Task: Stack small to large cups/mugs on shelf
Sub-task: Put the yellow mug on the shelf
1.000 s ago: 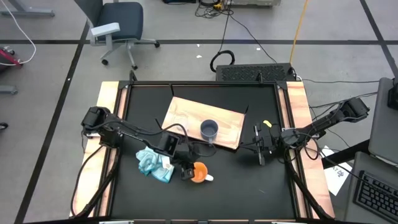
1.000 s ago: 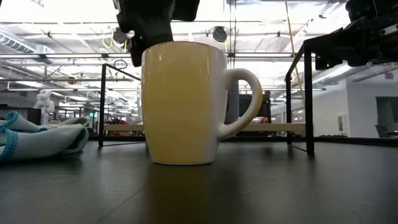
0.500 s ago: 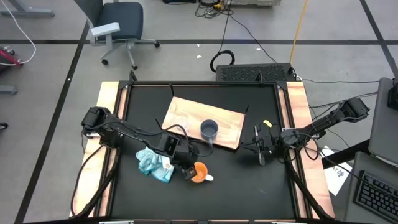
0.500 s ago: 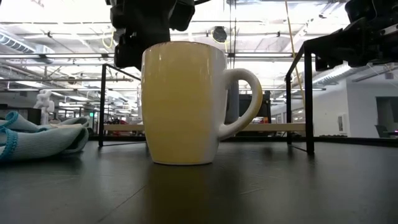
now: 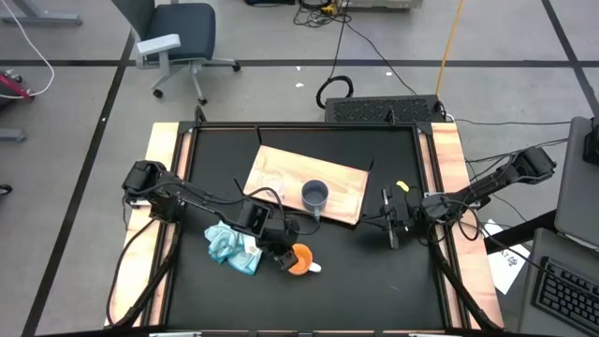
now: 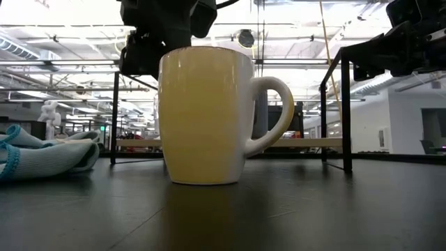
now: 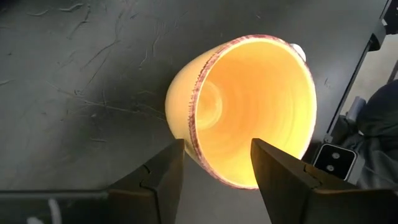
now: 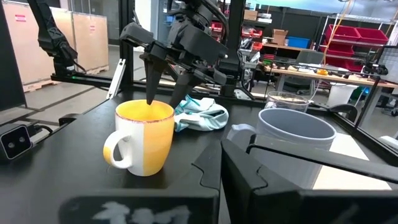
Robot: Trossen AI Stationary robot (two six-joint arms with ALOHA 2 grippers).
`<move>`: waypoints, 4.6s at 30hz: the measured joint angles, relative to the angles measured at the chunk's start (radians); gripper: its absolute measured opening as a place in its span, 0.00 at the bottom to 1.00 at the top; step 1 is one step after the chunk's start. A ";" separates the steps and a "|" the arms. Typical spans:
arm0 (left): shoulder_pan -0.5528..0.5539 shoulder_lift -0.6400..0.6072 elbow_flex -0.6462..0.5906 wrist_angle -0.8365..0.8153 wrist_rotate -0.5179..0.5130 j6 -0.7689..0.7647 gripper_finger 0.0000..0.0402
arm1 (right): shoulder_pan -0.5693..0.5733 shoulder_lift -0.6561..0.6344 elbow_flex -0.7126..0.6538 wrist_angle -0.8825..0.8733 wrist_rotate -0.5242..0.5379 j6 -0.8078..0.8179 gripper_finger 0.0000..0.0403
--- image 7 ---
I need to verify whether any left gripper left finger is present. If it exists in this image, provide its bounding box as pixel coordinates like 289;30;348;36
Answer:
0;138;186;224

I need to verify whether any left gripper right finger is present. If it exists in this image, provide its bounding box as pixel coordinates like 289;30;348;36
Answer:
250;138;398;224

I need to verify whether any yellow mug white handle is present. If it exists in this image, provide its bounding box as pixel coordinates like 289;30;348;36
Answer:
164;34;318;191

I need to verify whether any black two-lens camera box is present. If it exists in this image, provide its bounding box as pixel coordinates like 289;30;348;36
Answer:
312;142;366;184

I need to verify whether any black aluminium table frame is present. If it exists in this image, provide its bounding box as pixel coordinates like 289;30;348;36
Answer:
323;0;398;144

